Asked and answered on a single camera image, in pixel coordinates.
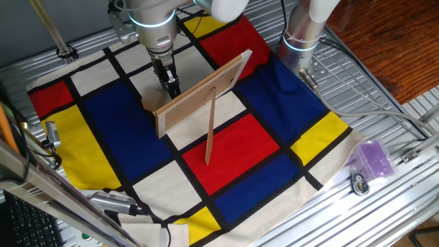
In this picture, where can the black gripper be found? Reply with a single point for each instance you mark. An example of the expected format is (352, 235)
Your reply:
(163, 63)

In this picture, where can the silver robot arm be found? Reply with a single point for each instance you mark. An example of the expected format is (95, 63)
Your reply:
(154, 20)

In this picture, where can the colourful checked cloth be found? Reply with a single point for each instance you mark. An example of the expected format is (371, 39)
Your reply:
(233, 151)

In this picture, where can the black pole clamp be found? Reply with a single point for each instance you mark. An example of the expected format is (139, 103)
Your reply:
(67, 53)

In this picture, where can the thin metal pole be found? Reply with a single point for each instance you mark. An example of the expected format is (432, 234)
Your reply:
(51, 27)

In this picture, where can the orange rod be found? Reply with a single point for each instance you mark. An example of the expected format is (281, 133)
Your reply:
(6, 128)

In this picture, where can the white box with green button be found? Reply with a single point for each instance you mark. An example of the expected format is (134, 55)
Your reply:
(85, 238)

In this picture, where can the black keyboard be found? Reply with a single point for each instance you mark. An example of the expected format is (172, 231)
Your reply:
(27, 223)

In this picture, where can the clear box with purple content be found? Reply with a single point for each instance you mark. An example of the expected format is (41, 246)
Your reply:
(372, 159)

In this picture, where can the wooden picture frame with stand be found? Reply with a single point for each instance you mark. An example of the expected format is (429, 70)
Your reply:
(192, 103)

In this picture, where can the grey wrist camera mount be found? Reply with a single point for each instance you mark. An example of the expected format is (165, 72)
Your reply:
(120, 29)

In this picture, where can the small white camera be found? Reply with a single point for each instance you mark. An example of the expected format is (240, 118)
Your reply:
(53, 132)

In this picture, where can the silver camera on bracket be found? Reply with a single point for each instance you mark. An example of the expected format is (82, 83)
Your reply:
(109, 202)

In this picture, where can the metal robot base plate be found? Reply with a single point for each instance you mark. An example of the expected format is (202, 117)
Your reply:
(320, 70)

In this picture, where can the aluminium frame bar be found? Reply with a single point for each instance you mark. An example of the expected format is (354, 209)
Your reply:
(34, 185)

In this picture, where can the small metal corner bracket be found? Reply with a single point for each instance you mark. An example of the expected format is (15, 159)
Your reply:
(409, 156)

